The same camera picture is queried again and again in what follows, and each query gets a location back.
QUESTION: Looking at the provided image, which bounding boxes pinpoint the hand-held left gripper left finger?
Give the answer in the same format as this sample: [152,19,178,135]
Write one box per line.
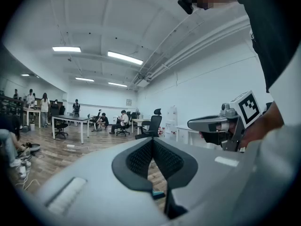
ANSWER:
[35,137,170,226]

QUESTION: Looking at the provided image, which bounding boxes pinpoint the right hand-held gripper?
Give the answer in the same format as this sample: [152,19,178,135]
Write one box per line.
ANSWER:
[187,90,262,152]

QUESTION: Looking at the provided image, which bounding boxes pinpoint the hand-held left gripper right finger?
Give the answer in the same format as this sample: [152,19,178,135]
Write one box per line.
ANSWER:
[152,137,257,226]

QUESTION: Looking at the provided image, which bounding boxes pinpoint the person's right forearm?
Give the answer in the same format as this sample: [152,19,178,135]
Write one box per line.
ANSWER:
[239,101,285,149]

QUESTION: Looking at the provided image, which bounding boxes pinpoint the white water dispenser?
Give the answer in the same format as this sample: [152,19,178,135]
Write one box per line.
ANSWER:
[164,121,179,141]

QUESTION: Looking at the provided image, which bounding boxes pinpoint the plastic-wrapped water bottle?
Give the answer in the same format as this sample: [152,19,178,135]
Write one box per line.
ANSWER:
[166,105,177,122]

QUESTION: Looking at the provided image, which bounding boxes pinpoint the black mesh headrest chair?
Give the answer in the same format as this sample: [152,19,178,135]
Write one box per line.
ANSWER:
[135,108,163,140]

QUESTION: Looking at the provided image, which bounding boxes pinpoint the black chair raised headrest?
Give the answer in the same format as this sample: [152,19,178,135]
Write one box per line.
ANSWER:
[89,109,102,132]

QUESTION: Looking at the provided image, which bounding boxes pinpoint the light wooden desk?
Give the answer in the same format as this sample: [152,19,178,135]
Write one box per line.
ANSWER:
[131,118,151,134]

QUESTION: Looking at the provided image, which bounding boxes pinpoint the dark-top table white legs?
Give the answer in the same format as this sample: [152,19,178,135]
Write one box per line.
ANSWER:
[51,115,91,145]

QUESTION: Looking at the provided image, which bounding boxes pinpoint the white charger cluster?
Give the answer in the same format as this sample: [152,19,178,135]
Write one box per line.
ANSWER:
[15,159,32,180]

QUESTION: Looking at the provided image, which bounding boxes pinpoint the white ceiling air unit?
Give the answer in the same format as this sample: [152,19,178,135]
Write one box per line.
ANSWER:
[135,73,153,88]

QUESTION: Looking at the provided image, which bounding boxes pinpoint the white ceiling pipes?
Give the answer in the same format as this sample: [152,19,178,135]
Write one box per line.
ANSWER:
[128,14,251,90]

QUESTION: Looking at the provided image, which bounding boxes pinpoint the light desk white legs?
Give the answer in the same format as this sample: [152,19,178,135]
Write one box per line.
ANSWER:
[22,107,42,128]

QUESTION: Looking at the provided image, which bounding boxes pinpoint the person's black shirt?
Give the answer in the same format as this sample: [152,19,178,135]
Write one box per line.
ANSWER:
[235,0,301,93]

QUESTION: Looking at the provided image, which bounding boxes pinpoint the black head-mounted camera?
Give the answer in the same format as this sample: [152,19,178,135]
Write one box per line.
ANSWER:
[177,0,198,15]

